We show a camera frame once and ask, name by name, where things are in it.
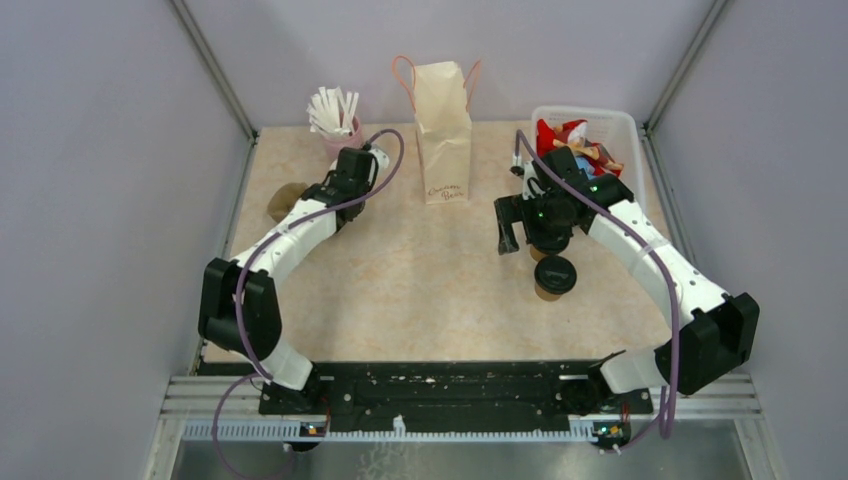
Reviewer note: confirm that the brown pulp cup carrier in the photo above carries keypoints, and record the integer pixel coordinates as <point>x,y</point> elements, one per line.
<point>283,200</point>

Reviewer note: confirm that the brown paper coffee cup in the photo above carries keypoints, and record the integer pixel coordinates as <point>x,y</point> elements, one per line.
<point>536,254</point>

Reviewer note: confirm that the red patterned cloth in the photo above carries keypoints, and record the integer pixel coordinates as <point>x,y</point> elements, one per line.
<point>573,134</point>

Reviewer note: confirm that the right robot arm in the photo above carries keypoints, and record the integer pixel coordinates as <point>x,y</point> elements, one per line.
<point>712,331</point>

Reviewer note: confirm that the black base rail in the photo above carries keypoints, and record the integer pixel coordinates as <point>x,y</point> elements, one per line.
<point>452,397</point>

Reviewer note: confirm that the white plastic basket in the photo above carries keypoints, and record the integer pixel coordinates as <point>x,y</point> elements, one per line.
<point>616,130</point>

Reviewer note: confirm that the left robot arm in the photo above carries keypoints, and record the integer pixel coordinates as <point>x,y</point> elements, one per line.
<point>239,308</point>

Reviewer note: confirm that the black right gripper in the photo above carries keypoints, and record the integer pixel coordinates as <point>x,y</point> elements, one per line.
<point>512,209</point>

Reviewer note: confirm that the blue cartoon cloth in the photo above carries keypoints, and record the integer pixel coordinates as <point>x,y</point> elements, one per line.
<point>585,165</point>

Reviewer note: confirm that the pink straw holder cup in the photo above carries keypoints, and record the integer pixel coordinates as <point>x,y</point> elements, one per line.
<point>356,140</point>

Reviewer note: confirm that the black cup lid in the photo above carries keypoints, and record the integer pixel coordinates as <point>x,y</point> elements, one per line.
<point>551,245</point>
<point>555,275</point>

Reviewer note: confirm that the cream paper takeout bag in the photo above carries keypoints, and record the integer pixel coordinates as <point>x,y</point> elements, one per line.
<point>440,95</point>

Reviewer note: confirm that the white wrapped straws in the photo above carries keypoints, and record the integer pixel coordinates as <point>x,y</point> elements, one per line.
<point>331,113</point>

